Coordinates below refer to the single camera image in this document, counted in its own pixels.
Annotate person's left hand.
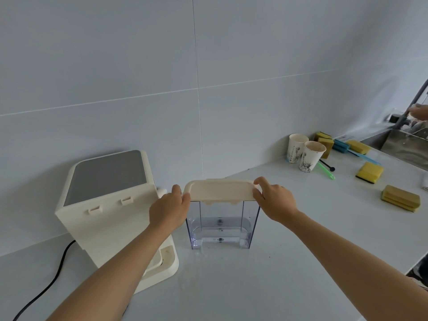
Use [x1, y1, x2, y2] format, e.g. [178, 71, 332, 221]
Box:
[148, 184, 192, 236]

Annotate person's right hand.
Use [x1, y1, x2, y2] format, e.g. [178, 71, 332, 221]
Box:
[252, 177, 299, 226]

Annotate cream water tank lid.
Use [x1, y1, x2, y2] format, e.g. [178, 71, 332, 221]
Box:
[183, 179, 263, 202]

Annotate person's right forearm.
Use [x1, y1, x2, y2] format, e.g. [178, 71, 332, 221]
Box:
[283, 210, 428, 321]

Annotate person's left forearm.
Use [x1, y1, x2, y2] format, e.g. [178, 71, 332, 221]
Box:
[46, 226, 174, 321]

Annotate clear plastic water tank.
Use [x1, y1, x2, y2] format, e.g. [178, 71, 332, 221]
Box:
[185, 198, 261, 251]

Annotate white printed paper cup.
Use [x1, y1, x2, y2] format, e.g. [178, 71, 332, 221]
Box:
[286, 134, 309, 163]
[298, 141, 327, 173]

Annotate green plastic stick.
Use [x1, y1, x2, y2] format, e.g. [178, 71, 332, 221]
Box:
[317, 162, 335, 180]

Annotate cream water dispenser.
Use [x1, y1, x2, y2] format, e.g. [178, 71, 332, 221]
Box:
[55, 150, 180, 295]

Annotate blue sponge brush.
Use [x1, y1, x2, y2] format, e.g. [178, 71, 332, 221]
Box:
[332, 139, 382, 166]

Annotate yellow sponge with black base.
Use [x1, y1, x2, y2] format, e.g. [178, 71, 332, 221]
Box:
[355, 162, 385, 184]

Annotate thick yellow layered sponge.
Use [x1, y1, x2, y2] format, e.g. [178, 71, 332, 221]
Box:
[381, 185, 421, 213]

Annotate stainless steel sink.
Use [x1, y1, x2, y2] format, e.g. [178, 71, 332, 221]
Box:
[360, 126, 428, 171]

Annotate grey faucet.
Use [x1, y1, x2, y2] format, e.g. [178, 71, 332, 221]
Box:
[395, 79, 428, 131]

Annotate person's dark shoe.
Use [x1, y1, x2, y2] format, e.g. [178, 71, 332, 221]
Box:
[405, 253, 428, 292]

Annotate black power cable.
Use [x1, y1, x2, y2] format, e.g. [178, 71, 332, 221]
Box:
[12, 239, 77, 321]

